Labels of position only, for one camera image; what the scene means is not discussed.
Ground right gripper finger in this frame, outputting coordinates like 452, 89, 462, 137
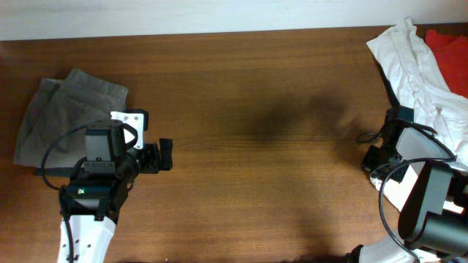
385, 105, 414, 123
361, 145, 380, 172

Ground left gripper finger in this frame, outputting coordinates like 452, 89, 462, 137
159, 138, 173, 171
124, 109, 149, 132

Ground white polo shirt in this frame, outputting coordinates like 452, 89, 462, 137
366, 18, 467, 212

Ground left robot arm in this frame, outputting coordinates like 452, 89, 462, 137
58, 109, 173, 262

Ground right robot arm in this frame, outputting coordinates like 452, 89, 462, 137
345, 106, 467, 262

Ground black garment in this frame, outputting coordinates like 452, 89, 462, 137
377, 64, 400, 107

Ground red garment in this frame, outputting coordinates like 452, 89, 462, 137
424, 30, 467, 98

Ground folded grey trousers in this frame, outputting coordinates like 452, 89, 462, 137
13, 69, 129, 168

